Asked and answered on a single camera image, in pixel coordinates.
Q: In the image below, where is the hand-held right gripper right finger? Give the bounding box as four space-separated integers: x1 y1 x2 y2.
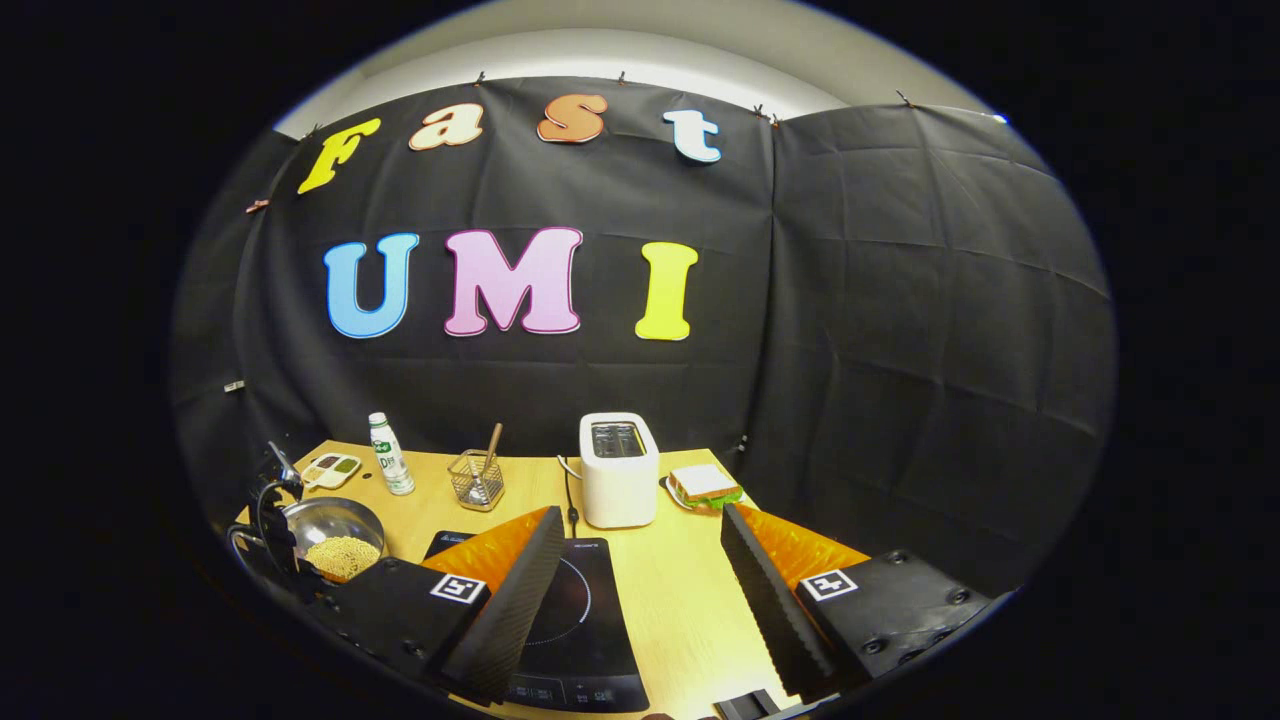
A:
720 503 993 701

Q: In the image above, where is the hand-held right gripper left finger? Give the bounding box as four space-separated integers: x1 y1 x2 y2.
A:
305 505 567 706

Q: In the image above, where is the steel pot with beans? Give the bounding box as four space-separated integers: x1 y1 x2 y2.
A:
262 440 387 586

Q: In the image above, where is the black induction cooktop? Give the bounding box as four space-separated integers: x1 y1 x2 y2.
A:
425 530 651 713

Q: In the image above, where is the divided dish of beans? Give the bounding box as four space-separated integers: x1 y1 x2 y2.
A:
300 452 363 491

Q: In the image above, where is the sandwich with lettuce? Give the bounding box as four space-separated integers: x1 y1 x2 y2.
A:
667 464 743 509

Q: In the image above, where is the white drink bottle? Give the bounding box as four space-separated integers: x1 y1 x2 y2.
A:
368 412 416 497

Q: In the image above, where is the white toaster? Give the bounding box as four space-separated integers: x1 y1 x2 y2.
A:
579 412 661 530

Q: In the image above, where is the toaster power cable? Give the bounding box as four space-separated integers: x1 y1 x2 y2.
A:
556 455 583 536

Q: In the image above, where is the metal wire utensil holder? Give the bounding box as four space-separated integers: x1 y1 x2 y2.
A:
447 449 505 513

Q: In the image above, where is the wooden handled spoon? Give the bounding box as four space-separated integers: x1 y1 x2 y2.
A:
470 422 504 506

